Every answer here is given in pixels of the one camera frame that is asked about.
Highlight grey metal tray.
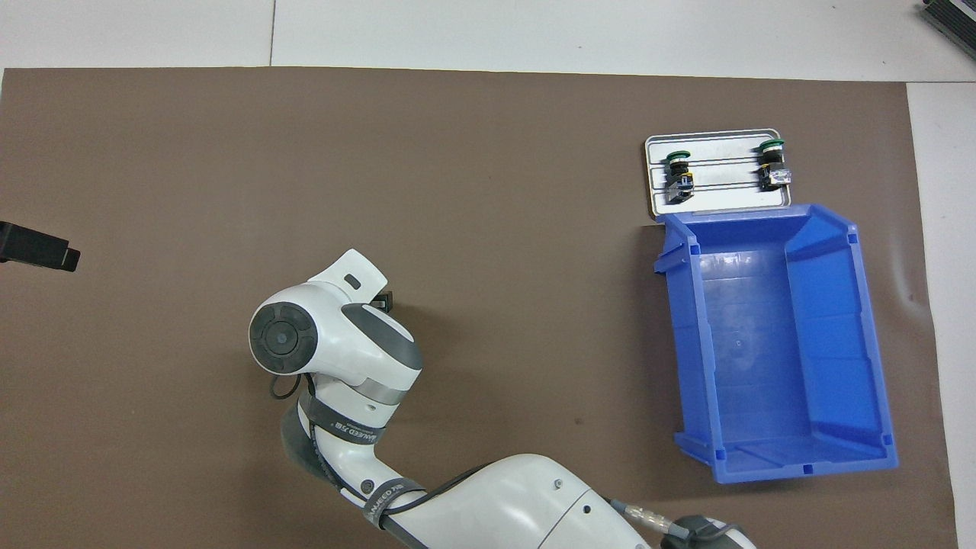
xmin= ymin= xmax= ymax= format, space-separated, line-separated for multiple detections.
xmin=644 ymin=128 xmax=794 ymax=222

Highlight green push button switch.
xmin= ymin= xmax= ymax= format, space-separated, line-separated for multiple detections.
xmin=665 ymin=150 xmax=696 ymax=205
xmin=755 ymin=139 xmax=793 ymax=191

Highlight black ribbed device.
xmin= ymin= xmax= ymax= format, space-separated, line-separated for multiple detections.
xmin=919 ymin=0 xmax=976 ymax=40

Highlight blue plastic storage bin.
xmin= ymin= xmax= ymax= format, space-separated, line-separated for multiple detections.
xmin=653 ymin=203 xmax=899 ymax=486

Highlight brown paper table mat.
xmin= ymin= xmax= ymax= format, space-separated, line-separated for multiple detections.
xmin=0 ymin=67 xmax=958 ymax=549

